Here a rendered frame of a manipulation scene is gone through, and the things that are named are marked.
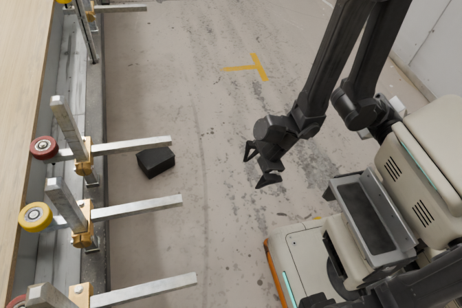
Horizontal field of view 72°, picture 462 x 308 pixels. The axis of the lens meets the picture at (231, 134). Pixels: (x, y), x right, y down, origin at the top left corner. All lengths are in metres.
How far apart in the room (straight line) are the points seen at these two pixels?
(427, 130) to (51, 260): 1.19
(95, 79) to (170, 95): 0.99
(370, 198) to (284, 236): 0.79
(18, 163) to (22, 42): 0.66
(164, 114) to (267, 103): 0.82
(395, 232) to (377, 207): 0.08
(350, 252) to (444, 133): 0.55
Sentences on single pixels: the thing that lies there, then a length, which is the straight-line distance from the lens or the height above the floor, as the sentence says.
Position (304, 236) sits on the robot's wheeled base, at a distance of 1.71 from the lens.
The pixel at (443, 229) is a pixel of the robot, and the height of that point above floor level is 1.19.
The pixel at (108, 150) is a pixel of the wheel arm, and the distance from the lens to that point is 1.20.
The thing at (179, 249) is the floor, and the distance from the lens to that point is 1.90.
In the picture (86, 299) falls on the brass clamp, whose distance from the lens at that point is 0.99.
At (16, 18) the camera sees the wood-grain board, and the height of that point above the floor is 0.90.
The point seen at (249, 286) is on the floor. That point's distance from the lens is 1.86.
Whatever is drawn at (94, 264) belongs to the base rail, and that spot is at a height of 0.70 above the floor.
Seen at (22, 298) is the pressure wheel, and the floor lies 0.91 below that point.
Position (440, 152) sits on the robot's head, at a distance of 0.74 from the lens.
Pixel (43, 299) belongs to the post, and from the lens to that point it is 0.72.
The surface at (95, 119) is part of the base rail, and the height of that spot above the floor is 0.70.
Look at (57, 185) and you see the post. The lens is 0.84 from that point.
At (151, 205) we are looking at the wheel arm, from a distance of 1.06.
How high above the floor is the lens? 1.79
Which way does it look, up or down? 50 degrees down
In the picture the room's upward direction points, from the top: 9 degrees clockwise
